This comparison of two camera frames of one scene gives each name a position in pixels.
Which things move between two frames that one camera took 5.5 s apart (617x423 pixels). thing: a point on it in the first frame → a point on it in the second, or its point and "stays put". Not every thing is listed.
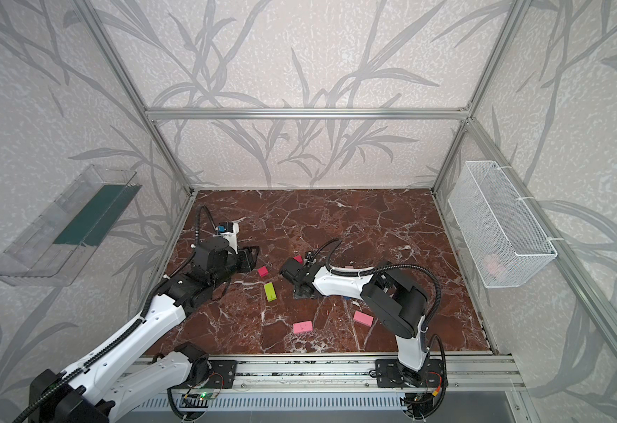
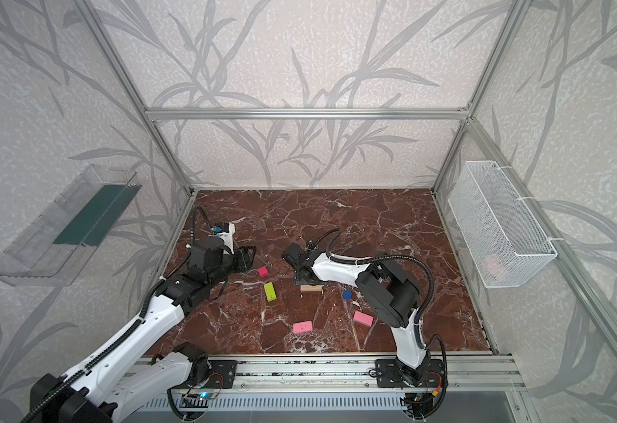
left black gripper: (241, 259) stays put
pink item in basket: (494, 267) stays put
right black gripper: (292, 271) → (301, 263)
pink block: (302, 327) stays put
